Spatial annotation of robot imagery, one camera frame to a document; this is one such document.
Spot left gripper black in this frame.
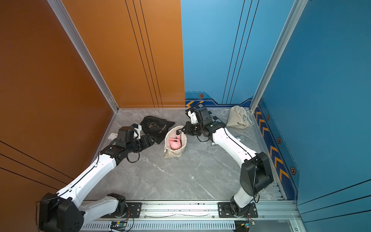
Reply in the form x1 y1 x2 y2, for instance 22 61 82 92
127 133 157 154

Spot pink hair dryer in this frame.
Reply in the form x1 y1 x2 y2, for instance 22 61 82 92
169 130 182 150

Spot black cloth bag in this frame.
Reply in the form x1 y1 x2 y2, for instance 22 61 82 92
140 116 175 144

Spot beige drawstring bag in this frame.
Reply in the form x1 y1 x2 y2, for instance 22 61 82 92
222 106 254 130
164 126 187 158

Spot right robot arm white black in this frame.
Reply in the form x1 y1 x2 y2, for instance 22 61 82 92
182 105 274 218

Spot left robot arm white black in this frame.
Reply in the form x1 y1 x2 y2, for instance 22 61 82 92
36 124 154 232

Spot black white chessboard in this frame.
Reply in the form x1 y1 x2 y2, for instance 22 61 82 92
185 102 222 123

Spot white earbuds case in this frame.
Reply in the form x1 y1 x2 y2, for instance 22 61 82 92
107 132 118 141

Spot silver cylinder flashlight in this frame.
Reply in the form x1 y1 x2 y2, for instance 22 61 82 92
211 136 245 146

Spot green circuit board left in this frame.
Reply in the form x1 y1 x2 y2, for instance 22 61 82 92
109 221 128 232

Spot green circuit board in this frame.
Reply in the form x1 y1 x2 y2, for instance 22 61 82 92
109 221 128 232
241 220 256 231

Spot green circuit board right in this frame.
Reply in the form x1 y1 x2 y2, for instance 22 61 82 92
241 220 256 231

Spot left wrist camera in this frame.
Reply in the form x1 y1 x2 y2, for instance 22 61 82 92
117 124 142 141

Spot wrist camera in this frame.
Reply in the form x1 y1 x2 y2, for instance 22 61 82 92
186 108 198 124
117 124 142 141

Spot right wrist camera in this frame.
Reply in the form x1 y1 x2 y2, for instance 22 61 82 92
186 108 198 124

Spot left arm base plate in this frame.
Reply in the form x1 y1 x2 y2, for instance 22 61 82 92
101 202 142 219

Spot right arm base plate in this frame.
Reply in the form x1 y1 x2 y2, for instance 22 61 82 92
217 202 259 218

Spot aluminium front rail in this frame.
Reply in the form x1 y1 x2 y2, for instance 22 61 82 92
78 200 302 226

